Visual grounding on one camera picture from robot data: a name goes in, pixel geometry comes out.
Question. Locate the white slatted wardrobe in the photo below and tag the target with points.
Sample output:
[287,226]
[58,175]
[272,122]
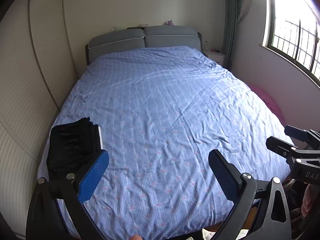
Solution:
[37,74]

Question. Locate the window with metal grille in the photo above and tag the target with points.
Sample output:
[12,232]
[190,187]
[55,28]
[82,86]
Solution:
[293,33]

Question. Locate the white nightstand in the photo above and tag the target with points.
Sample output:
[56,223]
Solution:
[217,57]

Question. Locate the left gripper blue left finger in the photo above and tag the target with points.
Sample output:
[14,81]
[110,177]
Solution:
[45,220]

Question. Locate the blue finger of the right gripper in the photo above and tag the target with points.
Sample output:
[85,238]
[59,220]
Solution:
[280,147]
[297,133]

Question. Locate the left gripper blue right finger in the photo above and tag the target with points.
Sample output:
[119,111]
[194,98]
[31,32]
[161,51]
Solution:
[272,218]

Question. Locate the black pants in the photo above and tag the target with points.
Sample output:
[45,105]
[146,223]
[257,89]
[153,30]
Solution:
[71,146]

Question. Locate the person's left hand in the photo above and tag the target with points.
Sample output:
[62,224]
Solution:
[136,237]

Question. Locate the pink cloth beside bed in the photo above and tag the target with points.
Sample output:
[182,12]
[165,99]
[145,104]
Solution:
[269,102]

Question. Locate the green curtain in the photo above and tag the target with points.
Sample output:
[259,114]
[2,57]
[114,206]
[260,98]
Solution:
[232,17]

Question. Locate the person's right hand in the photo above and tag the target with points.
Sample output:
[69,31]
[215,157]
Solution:
[310,195]

